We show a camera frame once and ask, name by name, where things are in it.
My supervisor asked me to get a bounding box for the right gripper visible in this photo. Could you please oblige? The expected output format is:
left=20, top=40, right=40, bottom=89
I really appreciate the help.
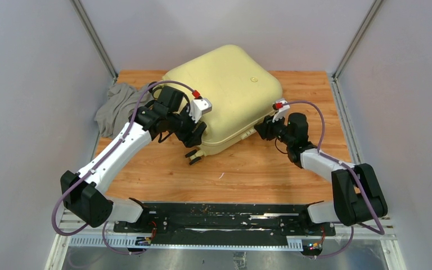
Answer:
left=254, top=112, right=294, bottom=146

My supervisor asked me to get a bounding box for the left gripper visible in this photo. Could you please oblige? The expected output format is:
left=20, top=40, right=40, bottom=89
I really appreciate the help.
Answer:
left=167, top=103, right=206, bottom=147

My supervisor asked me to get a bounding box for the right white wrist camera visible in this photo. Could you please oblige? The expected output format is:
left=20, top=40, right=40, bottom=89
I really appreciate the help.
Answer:
left=272, top=98, right=290, bottom=123

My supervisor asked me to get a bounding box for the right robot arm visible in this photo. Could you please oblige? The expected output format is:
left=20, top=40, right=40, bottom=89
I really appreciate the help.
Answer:
left=255, top=113, right=388, bottom=235

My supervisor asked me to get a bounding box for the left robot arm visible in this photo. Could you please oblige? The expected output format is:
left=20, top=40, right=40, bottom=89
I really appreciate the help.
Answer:
left=60, top=85, right=212, bottom=232

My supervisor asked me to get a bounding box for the grey crumpled cloth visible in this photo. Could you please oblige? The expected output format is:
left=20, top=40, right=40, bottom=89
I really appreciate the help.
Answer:
left=94, top=83, right=154, bottom=139

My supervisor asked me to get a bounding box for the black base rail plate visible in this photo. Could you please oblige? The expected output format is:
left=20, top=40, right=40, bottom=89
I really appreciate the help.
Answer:
left=112, top=202, right=335, bottom=248

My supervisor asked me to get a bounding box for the cream suitcase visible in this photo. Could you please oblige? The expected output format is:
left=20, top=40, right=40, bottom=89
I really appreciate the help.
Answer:
left=162, top=44, right=283, bottom=164

